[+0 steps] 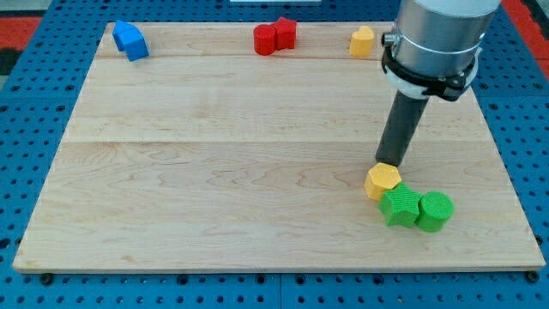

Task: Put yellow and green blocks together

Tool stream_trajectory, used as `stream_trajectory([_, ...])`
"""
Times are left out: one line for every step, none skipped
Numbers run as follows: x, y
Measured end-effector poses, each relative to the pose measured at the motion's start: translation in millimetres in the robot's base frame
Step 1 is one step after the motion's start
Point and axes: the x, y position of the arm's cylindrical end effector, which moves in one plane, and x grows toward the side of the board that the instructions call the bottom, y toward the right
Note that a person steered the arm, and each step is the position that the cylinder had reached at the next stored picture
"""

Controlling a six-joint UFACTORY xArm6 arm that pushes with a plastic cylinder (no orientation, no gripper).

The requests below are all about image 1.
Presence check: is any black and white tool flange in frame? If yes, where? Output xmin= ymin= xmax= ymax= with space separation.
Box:
xmin=381 ymin=32 xmax=480 ymax=101

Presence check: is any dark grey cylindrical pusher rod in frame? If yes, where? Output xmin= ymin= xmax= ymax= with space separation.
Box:
xmin=375 ymin=91 xmax=429 ymax=167

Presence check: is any yellow hexagon block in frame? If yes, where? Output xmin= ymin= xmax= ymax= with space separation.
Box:
xmin=364 ymin=163 xmax=401 ymax=202

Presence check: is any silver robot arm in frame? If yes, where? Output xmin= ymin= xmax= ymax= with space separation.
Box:
xmin=375 ymin=0 xmax=501 ymax=167

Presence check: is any yellow heart block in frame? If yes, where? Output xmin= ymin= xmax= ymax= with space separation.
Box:
xmin=349 ymin=26 xmax=375 ymax=58

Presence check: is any green star block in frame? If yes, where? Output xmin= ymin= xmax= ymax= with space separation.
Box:
xmin=378 ymin=182 xmax=423 ymax=227

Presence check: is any green cylinder block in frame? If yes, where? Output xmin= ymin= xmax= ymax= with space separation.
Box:
xmin=416 ymin=191 xmax=455 ymax=233

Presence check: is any red star block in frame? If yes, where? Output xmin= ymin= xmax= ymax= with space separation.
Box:
xmin=271 ymin=17 xmax=297 ymax=51

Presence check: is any red cylinder block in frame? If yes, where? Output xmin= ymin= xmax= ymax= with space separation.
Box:
xmin=253 ymin=24 xmax=277 ymax=56

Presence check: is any light wooden board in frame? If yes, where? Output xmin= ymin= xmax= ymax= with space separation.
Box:
xmin=13 ymin=22 xmax=546 ymax=274

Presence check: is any blue pentagon block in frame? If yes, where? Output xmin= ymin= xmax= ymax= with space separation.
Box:
xmin=112 ymin=20 xmax=137 ymax=52

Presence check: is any blue cube block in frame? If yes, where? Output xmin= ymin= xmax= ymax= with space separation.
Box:
xmin=118 ymin=29 xmax=149 ymax=62

